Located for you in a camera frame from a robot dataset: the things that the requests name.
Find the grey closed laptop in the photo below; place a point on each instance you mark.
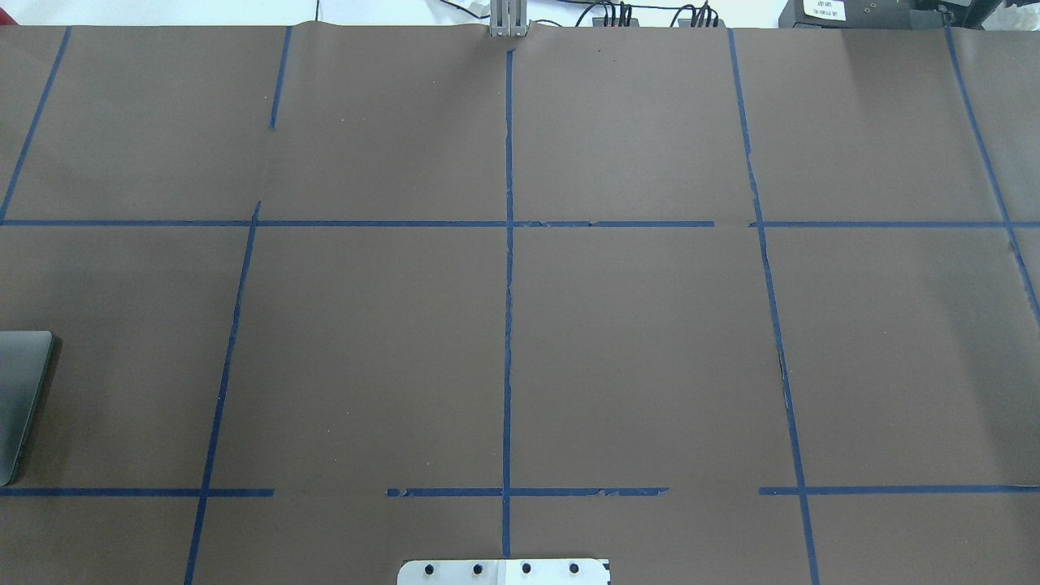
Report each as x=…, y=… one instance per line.
x=25, y=361

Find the brown paper table cover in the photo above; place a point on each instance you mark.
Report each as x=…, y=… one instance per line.
x=714, y=306

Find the black box device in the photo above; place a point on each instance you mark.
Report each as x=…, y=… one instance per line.
x=894, y=15

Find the aluminium frame post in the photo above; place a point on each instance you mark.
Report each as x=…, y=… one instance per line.
x=508, y=18

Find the white pedestal column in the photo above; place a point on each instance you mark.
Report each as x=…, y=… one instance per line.
x=506, y=571

